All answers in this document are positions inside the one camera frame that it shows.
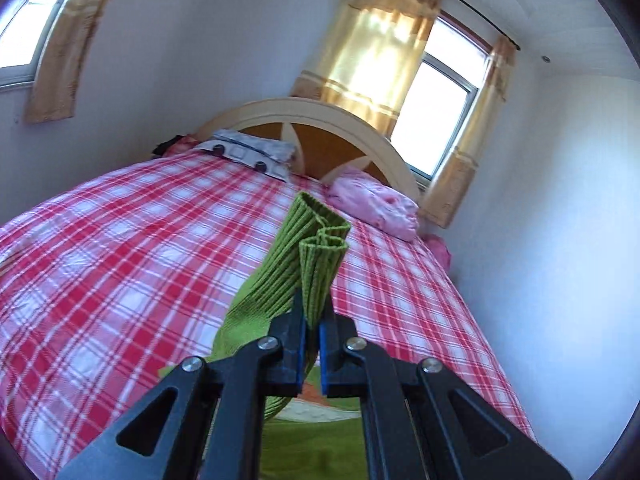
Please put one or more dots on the beige side window curtain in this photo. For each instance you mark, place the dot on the beige side window curtain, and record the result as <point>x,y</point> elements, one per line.
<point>70,45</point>

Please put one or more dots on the green knitted sweater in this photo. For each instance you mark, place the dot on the green knitted sweater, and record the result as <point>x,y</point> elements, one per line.
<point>280,260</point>

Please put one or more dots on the dark object beside bed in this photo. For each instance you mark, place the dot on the dark object beside bed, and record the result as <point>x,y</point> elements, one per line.
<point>162,147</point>

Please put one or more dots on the pink pillow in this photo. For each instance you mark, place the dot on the pink pillow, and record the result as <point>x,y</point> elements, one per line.
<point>375,200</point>

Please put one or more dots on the side wall window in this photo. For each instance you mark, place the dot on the side wall window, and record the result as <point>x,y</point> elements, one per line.
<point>30,25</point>

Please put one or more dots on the window behind headboard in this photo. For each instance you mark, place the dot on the window behind headboard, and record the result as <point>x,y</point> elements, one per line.
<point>440,110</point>

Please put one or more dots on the pink cloth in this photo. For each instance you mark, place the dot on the pink cloth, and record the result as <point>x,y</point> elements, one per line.
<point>439,252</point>

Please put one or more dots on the black curtain rod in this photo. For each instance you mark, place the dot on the black curtain rod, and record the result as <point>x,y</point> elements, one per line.
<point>470,13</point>

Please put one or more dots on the cream and brown wooden headboard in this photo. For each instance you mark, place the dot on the cream and brown wooden headboard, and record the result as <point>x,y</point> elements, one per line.
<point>320,135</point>

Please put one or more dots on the wide yellow curtain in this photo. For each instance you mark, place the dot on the wide yellow curtain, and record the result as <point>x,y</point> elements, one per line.
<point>370,45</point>

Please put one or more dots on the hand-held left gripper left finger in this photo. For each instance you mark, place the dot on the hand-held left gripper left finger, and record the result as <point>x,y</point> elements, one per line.
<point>300,355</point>

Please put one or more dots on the grey patterned pillow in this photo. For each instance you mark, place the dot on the grey patterned pillow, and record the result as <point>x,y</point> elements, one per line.
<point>250,147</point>

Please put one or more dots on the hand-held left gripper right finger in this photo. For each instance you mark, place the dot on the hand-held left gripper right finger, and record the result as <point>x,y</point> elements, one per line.
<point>323,360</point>

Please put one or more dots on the narrow yellow curtain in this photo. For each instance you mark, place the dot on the narrow yellow curtain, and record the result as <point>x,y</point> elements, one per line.
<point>475,150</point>

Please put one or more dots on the bed with red plaid sheet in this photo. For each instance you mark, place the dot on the bed with red plaid sheet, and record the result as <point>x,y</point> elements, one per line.
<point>125,240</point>

